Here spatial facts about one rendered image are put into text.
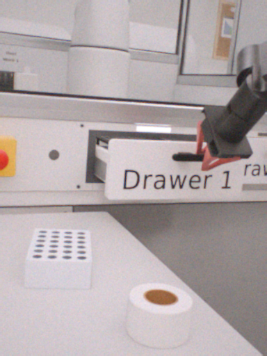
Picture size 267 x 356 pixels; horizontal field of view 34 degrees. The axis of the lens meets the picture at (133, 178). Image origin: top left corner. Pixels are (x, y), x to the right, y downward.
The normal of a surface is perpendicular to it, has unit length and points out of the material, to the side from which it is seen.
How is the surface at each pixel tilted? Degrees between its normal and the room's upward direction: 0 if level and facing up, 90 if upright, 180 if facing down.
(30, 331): 0
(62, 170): 90
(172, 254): 90
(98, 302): 0
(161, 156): 90
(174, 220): 90
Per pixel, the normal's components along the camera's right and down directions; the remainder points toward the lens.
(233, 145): 0.33, -0.53
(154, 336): -0.19, 0.19
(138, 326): -0.65, 0.10
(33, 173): 0.37, 0.22
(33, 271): 0.12, 0.22
